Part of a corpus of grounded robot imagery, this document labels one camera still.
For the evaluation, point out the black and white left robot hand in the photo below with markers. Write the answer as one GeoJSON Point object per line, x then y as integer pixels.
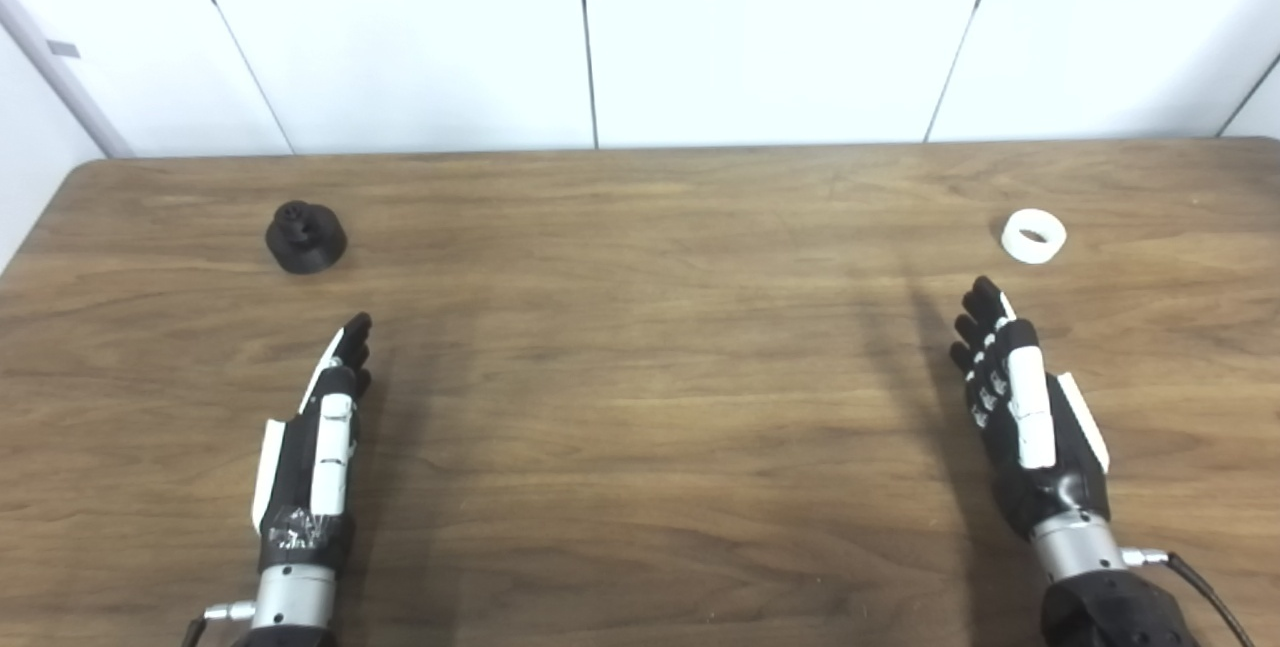
{"type": "Point", "coordinates": [300, 487]}

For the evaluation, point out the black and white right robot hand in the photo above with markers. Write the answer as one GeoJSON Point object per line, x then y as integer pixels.
{"type": "Point", "coordinates": [1030, 417]}

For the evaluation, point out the round black part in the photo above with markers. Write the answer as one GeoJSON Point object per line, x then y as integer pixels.
{"type": "Point", "coordinates": [305, 239]}

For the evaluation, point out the small gray tag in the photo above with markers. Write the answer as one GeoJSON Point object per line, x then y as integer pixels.
{"type": "Point", "coordinates": [63, 49]}

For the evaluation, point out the gray wall corner post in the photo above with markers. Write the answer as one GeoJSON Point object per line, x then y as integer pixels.
{"type": "Point", "coordinates": [60, 72]}

